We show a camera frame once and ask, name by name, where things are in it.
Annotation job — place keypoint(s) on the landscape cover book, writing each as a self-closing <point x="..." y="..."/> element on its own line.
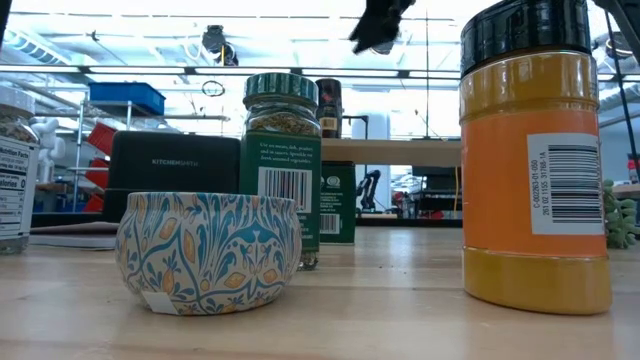
<point x="75" y="235"/>

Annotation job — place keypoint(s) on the metal shelving rack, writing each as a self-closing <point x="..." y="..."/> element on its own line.
<point x="79" y="150"/>

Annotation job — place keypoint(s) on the black toaster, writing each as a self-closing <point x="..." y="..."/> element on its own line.
<point x="170" y="165"/>

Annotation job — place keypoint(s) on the yellow-lid spice jar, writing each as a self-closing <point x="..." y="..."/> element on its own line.
<point x="328" y="107"/>

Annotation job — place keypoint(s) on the potted succulent plant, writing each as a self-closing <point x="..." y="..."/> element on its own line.
<point x="620" y="220"/>

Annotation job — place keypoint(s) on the black ceiling spotlight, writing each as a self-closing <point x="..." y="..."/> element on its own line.
<point x="215" y="42"/>
<point x="620" y="46"/>

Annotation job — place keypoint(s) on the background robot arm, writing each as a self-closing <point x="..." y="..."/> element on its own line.
<point x="369" y="187"/>

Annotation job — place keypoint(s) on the floral candle tin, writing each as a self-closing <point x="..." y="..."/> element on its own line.
<point x="207" y="250"/>

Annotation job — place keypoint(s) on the white-lid spice jar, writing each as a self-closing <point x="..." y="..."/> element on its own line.
<point x="15" y="175"/>

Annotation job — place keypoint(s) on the dark background workbench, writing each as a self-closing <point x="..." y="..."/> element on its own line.
<point x="435" y="195"/>

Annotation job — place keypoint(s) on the blue storage bin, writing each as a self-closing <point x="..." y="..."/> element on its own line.
<point x="127" y="97"/>

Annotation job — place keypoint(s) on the green-lid spice jar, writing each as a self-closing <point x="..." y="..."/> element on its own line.
<point x="280" y="160"/>

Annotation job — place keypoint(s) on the raised wooden shelf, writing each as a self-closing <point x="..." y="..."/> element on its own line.
<point x="390" y="151"/>

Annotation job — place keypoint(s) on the black table frame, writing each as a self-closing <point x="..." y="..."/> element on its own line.
<point x="410" y="223"/>

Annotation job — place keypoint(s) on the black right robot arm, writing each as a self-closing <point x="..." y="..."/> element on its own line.
<point x="625" y="10"/>

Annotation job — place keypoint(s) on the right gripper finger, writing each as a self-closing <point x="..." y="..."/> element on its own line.
<point x="375" y="36"/>

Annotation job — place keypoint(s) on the red storage bin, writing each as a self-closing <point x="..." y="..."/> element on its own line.
<point x="97" y="175"/>
<point x="102" y="137"/>
<point x="94" y="202"/>

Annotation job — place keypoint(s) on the thin black pole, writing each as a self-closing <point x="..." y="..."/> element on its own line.
<point x="427" y="100"/>

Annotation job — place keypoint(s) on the black-lid orange spice jar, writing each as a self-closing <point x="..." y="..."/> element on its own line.
<point x="500" y="190"/>

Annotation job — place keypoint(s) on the white robot figure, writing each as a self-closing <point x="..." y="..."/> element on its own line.
<point x="47" y="142"/>

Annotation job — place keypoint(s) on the small red object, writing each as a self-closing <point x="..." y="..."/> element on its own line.
<point x="634" y="170"/>

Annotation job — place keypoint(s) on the dark green spice tin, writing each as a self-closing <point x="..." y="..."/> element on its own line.
<point x="339" y="200"/>

